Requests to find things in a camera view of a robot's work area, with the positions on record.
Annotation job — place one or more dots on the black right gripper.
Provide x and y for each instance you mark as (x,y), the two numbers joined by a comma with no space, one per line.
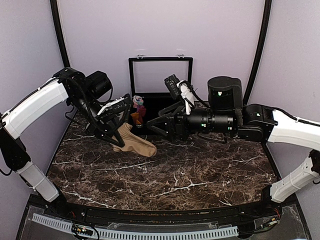
(178,115)

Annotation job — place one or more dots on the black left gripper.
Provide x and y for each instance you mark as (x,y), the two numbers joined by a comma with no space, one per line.
(104,123)

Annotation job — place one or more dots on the magenta striped sock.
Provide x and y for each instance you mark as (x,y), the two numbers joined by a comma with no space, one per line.
(137,118)

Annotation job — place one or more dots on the brown sock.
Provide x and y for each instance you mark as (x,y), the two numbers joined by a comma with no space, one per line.
(134,143)

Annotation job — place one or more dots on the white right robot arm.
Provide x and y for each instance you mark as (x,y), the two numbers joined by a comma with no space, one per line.
(265,124)

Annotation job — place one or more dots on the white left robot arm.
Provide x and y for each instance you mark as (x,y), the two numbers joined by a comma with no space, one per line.
(72,87)

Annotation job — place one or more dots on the magenta purple rolled sock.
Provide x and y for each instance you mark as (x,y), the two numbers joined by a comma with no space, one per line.
(141,110)

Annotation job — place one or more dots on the pink white rolled sock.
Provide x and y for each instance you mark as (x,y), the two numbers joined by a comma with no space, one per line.
(137,101)

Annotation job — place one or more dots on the black compartment storage box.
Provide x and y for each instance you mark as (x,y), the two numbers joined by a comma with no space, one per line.
(147,79)

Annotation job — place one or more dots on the black left corner post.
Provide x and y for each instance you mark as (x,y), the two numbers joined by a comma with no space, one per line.
(59,33)

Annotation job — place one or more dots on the black corner post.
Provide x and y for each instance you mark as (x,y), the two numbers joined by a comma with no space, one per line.
(59,33)
(259,50)

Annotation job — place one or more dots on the white perforated front rail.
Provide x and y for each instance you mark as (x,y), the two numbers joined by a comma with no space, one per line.
(126,231)

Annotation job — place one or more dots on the black right corner post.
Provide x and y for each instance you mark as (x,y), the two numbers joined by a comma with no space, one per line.
(259,50)

